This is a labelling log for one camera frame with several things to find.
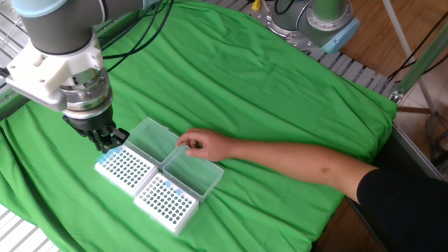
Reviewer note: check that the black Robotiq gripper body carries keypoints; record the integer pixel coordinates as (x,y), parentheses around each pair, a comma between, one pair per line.
(91,124)

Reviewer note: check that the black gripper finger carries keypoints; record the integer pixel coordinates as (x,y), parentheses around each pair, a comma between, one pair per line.
(91,138)
(115,138)

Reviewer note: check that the white pipette tip box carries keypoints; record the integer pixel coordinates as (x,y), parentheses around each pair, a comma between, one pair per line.
(187,220)
(145,183)

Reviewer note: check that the person's right forearm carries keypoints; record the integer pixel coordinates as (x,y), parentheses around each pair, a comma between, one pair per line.
(297,161)

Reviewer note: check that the silver grey UR5 robot arm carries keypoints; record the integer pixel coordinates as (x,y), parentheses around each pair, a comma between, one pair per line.
(59,28)

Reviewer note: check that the person's right hand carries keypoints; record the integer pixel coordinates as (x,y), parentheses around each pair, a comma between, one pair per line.
(210,147)

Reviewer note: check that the green table cloth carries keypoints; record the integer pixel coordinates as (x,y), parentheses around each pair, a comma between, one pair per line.
(262,87)

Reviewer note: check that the yellow plastic clip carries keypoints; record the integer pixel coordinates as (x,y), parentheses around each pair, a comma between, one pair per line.
(256,5)

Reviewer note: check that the white metal pole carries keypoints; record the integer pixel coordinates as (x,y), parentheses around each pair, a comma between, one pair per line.
(401,38)

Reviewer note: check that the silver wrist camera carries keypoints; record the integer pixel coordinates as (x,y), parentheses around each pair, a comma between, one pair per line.
(45,101)

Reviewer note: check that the white printed camera mount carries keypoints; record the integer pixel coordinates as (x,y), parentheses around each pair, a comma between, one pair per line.
(38,70)

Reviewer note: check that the grey metal frame rail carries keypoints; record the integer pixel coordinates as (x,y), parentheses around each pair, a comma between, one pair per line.
(10,105)

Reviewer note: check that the silver corner bracket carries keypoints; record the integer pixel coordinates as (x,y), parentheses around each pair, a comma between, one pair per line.
(395,97)

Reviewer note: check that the green covered frame post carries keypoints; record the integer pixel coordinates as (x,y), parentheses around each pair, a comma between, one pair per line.
(423,58)

